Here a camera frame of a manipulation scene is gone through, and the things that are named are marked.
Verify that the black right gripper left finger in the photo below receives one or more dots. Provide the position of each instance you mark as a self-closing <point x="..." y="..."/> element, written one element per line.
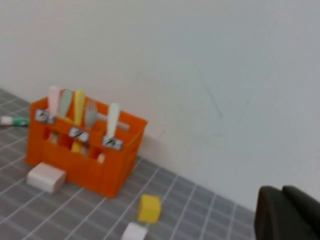
<point x="277" y="220"/>

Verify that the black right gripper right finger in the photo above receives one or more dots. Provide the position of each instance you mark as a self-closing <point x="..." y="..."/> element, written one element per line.
<point x="306" y="207"/>

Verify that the grey plastic fork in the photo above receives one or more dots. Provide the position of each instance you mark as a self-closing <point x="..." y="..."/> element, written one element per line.
<point x="91" y="116"/>

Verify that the mint green plastic spoon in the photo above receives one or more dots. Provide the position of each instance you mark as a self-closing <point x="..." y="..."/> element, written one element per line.
<point x="65" y="103"/>

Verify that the orange plastic cutlery holder crate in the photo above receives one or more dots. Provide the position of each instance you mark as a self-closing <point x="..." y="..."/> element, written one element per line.
<point x="82" y="172"/>

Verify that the yellow cube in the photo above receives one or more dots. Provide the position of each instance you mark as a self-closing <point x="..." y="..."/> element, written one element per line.
<point x="149" y="208"/>

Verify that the white cube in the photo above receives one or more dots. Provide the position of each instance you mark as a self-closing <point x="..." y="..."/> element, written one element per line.
<point x="133" y="232"/>

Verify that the paper label with knife character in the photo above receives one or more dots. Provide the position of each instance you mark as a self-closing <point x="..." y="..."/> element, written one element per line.
<point x="112" y="143"/>

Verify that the grey checked table mat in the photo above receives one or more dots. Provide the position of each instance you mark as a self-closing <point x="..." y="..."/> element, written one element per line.
<point x="75" y="212"/>

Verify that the paper label with fork character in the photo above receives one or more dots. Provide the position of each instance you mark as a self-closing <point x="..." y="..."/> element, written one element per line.
<point x="79" y="133"/>

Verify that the white power adapter block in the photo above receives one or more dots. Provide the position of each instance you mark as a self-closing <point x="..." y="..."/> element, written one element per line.
<point x="45" y="178"/>

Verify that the paper label with spoon character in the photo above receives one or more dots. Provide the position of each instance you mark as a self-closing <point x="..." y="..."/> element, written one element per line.
<point x="44" y="116"/>

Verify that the white green glue stick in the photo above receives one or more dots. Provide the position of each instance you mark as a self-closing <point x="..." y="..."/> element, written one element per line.
<point x="15" y="121"/>

